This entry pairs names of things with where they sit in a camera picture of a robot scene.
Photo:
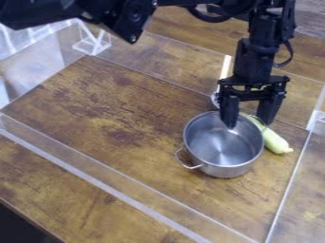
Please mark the clear acrylic triangle stand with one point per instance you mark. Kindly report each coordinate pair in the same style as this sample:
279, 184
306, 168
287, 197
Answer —
92, 43

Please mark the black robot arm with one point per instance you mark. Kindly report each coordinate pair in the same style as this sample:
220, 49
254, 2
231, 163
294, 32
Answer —
123, 17

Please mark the green spoon handle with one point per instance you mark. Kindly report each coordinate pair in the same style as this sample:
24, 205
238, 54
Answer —
272, 141

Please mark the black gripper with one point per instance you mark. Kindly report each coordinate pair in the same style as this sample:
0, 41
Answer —
251, 83

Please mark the stainless steel pot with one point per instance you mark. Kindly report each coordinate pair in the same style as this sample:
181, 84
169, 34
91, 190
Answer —
219, 151

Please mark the clear acrylic front barrier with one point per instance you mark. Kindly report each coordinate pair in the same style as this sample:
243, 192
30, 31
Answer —
171, 212

